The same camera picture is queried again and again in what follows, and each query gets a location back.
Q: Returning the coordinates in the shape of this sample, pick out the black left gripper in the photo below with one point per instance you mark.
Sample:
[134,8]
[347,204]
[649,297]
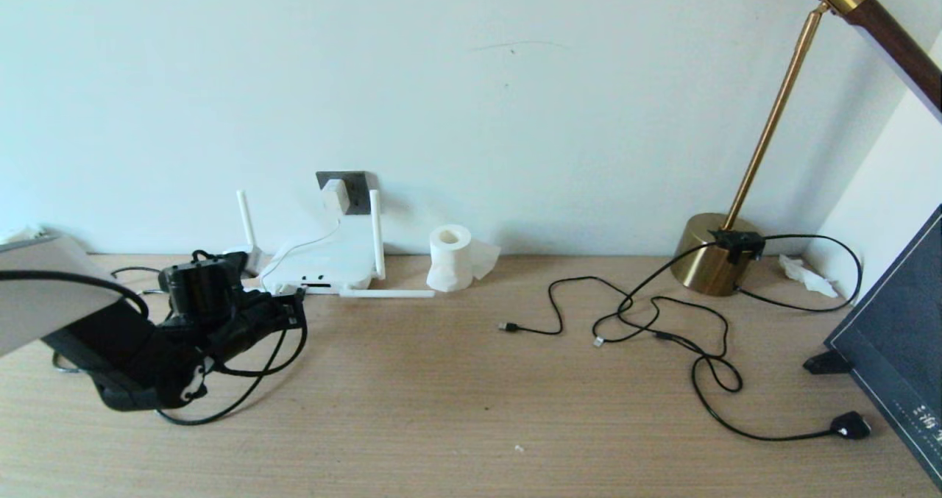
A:
[261,321]

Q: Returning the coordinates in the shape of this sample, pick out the brass desk lamp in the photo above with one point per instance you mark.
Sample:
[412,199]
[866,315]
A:
[703,259]

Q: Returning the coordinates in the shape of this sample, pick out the grey wall socket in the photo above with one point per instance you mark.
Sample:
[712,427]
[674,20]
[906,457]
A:
[360,189]

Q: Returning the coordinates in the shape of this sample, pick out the white router with antennas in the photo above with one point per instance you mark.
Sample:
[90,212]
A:
[331,262]

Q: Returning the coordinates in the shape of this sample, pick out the white toilet paper roll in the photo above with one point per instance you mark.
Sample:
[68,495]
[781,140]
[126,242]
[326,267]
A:
[450,261]

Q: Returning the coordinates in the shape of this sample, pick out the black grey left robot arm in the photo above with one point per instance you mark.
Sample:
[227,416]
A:
[51,299]

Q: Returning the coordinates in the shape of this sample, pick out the dark framed board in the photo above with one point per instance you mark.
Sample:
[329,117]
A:
[898,336]

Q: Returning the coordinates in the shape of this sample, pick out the crumpled white tissue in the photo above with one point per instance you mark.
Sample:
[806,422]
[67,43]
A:
[807,278]

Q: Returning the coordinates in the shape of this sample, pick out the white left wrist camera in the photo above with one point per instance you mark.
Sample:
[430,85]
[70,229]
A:
[246,261]

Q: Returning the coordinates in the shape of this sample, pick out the white plastic wrapped item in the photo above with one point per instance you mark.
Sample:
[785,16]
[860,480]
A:
[18,233]

